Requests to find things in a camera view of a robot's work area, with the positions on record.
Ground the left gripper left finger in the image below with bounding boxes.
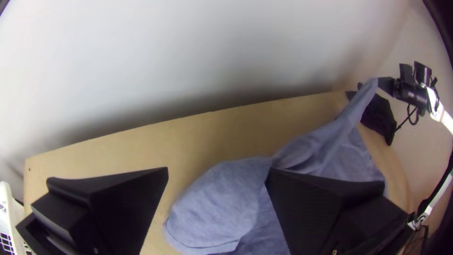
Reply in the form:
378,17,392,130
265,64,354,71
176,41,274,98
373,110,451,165
15,167,169,255

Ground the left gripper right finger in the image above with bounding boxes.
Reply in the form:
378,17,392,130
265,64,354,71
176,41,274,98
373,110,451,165
264,168,415,255

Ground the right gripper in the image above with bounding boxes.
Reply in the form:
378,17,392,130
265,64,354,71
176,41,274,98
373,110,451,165
377,76,429,108

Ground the blue t-shirt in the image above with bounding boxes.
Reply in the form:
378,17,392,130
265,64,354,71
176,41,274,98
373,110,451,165
163,77,388,255

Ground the dark garment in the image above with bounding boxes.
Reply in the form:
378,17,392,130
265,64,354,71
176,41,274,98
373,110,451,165
345,83,398,146

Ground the white laundry basket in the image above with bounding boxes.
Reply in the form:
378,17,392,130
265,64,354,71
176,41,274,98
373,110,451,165
0,181,34,255

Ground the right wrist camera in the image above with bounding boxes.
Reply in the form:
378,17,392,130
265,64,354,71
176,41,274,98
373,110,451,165
399,61,433,85

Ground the black cable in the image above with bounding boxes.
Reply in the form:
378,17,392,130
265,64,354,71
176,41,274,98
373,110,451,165
394,104,420,134

